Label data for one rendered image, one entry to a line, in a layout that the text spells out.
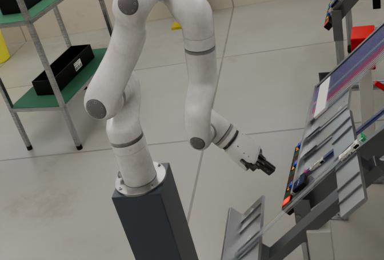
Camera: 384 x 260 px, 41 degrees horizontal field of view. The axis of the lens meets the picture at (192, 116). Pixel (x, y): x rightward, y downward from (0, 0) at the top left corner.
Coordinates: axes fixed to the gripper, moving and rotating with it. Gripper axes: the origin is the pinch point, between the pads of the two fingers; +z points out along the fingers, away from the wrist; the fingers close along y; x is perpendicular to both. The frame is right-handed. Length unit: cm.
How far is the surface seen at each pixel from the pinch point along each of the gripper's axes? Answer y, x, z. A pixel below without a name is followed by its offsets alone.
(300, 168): -4.6, 4.4, 9.2
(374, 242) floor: -45, -31, 75
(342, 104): -26.5, 20.4, 9.9
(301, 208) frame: 14.3, 6.4, 10.7
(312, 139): -19.6, 6.7, 10.1
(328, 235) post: 33.2, 19.7, 11.1
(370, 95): -94, 0, 41
